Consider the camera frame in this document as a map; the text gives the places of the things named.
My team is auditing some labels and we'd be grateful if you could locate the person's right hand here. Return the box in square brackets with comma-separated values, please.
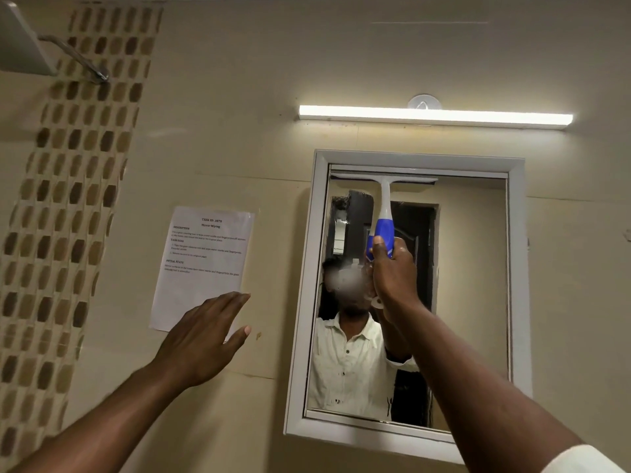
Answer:
[368, 235, 425, 321]

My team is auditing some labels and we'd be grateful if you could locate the person's left hand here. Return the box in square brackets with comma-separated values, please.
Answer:
[152, 291, 252, 388]

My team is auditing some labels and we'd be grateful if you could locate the blue and white window squeegee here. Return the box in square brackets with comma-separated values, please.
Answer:
[329, 171, 439, 311]

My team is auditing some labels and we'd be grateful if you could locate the person's right forearm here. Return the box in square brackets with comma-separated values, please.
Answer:
[382, 300, 585, 473]

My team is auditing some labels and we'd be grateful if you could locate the person's left forearm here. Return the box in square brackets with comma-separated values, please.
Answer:
[10, 362, 198, 473]

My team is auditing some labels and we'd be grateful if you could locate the white printed paper sheet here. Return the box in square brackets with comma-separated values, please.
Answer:
[149, 207, 256, 339]

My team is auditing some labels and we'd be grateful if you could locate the white shirt sleeve cuff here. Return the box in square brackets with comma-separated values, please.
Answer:
[541, 444, 631, 473]

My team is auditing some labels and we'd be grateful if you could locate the white framed wall mirror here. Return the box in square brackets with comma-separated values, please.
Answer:
[283, 149, 534, 465]

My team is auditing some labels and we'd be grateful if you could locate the white tube wall light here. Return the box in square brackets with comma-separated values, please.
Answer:
[298, 105, 574, 130]

